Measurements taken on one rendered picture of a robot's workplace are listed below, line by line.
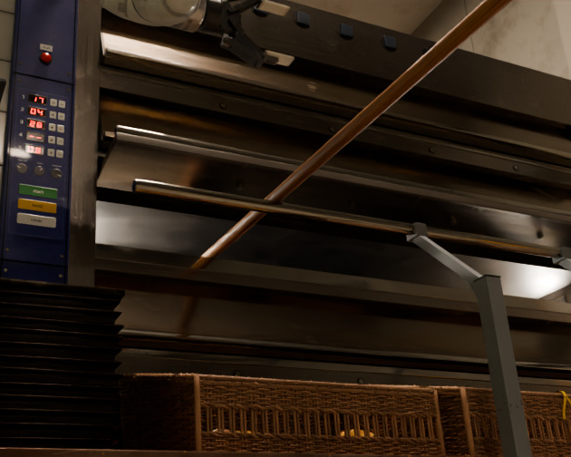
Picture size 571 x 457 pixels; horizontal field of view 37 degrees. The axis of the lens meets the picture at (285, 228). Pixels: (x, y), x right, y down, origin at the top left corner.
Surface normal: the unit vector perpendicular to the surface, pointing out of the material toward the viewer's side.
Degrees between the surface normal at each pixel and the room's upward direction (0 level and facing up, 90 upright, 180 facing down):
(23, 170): 90
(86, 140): 90
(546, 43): 90
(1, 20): 90
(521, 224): 171
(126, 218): 180
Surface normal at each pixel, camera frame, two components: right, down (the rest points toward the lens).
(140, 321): 0.40, -0.68
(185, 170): 0.14, 0.84
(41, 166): 0.46, -0.39
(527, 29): -0.90, -0.11
